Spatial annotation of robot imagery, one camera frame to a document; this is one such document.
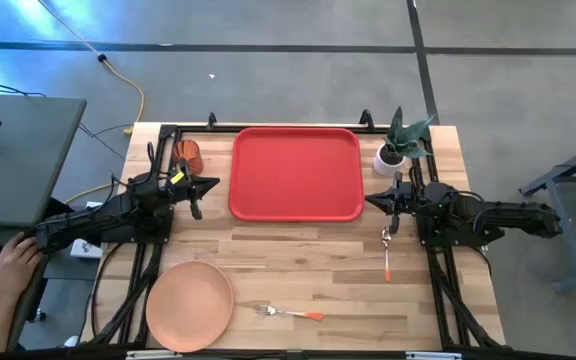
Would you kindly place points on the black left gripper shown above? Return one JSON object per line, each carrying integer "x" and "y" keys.
{"x": 188, "y": 189}

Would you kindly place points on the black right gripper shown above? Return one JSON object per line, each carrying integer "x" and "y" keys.
{"x": 403, "y": 200}

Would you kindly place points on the orange textured cup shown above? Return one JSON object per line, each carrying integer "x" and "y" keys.
{"x": 190, "y": 152}

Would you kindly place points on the peach round plate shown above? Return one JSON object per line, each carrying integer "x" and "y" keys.
{"x": 190, "y": 306}

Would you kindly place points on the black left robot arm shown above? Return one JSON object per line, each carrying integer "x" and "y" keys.
{"x": 93, "y": 220}

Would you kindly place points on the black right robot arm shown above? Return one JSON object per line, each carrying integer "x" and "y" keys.
{"x": 508, "y": 215}

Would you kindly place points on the red plastic tray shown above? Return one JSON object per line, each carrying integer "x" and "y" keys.
{"x": 295, "y": 175}

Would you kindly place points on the white plant pot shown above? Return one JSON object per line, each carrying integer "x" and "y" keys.
{"x": 380, "y": 165}

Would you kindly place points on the green snake plant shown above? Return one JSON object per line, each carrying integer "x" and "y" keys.
{"x": 403, "y": 140}

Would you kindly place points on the white power box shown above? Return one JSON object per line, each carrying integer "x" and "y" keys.
{"x": 85, "y": 248}

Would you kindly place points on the grey desk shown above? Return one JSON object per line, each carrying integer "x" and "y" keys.
{"x": 18, "y": 160}

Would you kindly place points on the person's hand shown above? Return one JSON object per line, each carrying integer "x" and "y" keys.
{"x": 13, "y": 270}

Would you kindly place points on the black aluminium rig frame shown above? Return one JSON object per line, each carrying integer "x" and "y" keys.
{"x": 203, "y": 129}

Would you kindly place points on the grey metal table frame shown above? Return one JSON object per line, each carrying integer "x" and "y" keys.
{"x": 570, "y": 240}

